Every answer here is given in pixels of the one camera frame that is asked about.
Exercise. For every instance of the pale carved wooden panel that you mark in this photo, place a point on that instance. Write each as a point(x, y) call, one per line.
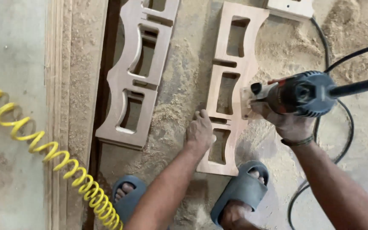
point(244, 64)

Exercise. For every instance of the person's right fingers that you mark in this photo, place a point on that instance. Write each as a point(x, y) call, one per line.
point(260, 109)

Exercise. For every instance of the dark wristband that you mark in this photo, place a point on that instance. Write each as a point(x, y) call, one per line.
point(297, 141)

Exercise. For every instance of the stack of long plywood boards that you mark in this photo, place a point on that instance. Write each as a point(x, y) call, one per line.
point(75, 95)

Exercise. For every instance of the grey-blue left slipper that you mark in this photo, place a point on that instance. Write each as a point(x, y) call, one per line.
point(133, 199)

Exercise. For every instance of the small pale wooden piece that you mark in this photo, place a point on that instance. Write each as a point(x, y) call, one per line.
point(291, 8)

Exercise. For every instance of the brown carved wooden panel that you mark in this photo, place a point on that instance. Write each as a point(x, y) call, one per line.
point(123, 76)
point(120, 143)

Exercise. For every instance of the grey-blue right slipper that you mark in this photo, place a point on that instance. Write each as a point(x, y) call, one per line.
point(243, 188)

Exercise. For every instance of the person's right hand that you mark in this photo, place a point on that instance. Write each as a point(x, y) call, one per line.
point(291, 126)

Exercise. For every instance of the black and red trim router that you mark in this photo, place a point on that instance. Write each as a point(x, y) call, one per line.
point(302, 93)

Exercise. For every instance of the grey-blue slipper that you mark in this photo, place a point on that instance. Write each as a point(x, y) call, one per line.
point(243, 188)
point(133, 199)

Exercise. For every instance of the person's left foot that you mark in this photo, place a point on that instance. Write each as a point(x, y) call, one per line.
point(124, 190)

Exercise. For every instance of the person's right foot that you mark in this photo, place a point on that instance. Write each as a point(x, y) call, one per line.
point(235, 214)

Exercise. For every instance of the person's left hand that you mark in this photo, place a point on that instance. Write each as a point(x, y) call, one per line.
point(199, 132)

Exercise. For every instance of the person's foot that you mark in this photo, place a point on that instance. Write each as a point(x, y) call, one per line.
point(124, 190)
point(235, 214)

